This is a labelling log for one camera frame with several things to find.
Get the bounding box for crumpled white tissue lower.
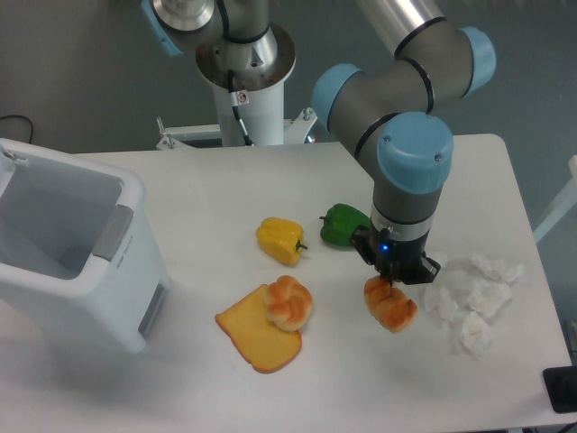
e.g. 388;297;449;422
450;311;493;360

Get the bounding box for long braided bread loaf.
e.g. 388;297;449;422
363;276;418;334

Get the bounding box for crumpled white tissue upper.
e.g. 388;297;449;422
469;253;525;283

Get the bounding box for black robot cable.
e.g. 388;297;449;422
215;0;256;147

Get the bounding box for white trash can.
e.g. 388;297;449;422
1;139;170;354

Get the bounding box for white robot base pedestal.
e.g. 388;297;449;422
157;23;317;149

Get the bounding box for crumpled white tissue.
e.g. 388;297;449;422
450;311;493;360
466;279;513;318
424;284;459;322
469;253;525;283

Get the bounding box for square toast bread slice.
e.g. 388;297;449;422
215;284;302;373

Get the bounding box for yellow bell pepper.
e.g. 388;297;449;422
255;216;307;266

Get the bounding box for round twisted bread roll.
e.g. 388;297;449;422
264;275;313;332

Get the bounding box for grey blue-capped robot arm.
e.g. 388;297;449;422
142;1;496;284

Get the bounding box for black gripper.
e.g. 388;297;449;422
350;226;441;285

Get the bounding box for green bell pepper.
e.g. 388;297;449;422
320;203;370;247

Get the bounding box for black floor cable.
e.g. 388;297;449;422
0;115;33;142

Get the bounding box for white frame at right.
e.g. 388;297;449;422
533;155;576;244

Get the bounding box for crumpled white tissue left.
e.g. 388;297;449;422
424;284;459;322

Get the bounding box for crumpled white tissue middle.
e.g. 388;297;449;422
466;279;513;318

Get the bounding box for black device at edge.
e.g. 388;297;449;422
542;365;577;414

